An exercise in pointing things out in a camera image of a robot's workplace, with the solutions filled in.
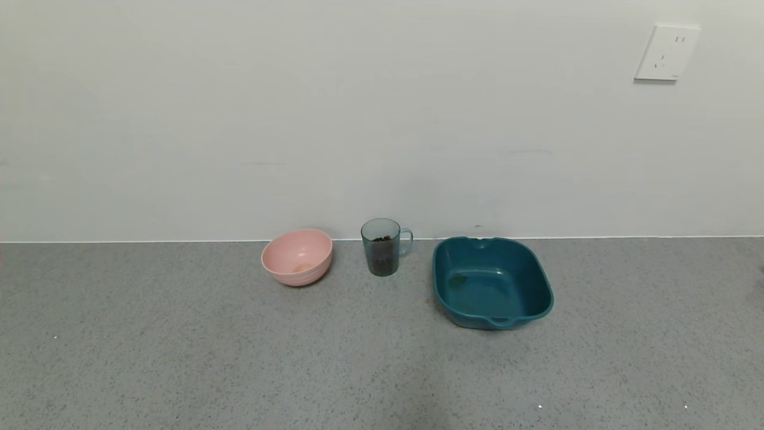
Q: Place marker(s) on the transparent teal ribbed cup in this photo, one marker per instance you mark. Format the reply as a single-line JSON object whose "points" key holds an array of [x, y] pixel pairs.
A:
{"points": [[382, 230]]}

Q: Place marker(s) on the brown solid pellets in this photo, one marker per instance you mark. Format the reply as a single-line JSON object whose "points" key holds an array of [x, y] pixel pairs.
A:
{"points": [[382, 257]]}

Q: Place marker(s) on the pink plastic bowl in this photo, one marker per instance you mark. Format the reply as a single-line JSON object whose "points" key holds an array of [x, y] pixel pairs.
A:
{"points": [[295, 257]]}

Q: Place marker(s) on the teal square plastic basin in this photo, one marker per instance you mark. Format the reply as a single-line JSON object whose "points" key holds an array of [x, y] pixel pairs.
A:
{"points": [[492, 286]]}

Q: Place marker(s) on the white wall socket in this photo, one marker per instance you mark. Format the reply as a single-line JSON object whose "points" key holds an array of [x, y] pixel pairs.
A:
{"points": [[667, 52]]}

